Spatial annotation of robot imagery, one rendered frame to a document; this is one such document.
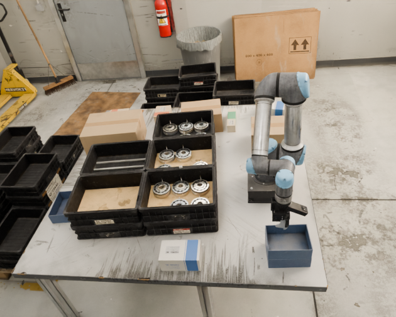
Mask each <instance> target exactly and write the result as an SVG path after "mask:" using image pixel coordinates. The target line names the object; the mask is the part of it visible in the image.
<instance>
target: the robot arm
mask: <svg viewBox="0 0 396 317"><path fill-rule="evenodd" d="M309 96H310V84H309V76H308V74H307V73H305V72H274V73H271V74H268V75H267V76H266V77H265V78H264V79H263V80H262V81H261V82H260V83H259V85H258V87H257V89H256V92H255V100H254V102H256V110H255V124H254V132H253V146H252V154H251V157H250V158H247V161H246V171H247V173H249V174H254V176H255V178H256V179H257V180H259V181H261V182H273V181H275V197H272V203H271V211H272V221H276V222H280V223H278V224H276V225H275V226H276V227H277V228H283V229H284V230H286V229H287V228H288V227H289V219H290V211H291V212H293V213H296V214H299V215H302V216H306V215H307V214H308V210H307V206H303V205H301V204H298V203H295V202H293V201H291V200H292V191H293V184H294V172H295V166H296V165H302V164H303V163H304V159H305V152H306V145H304V142H303V141H302V140H301V130H302V105H303V103H305V102H306V99H307V98H309ZM275 97H281V98H282V102H283V103H284V104H285V107H284V139H283V140H282V142H281V143H277V141H276V140H274V139H273V138H269V137H270V123H271V115H272V104H273V103H274V102H275Z"/></svg>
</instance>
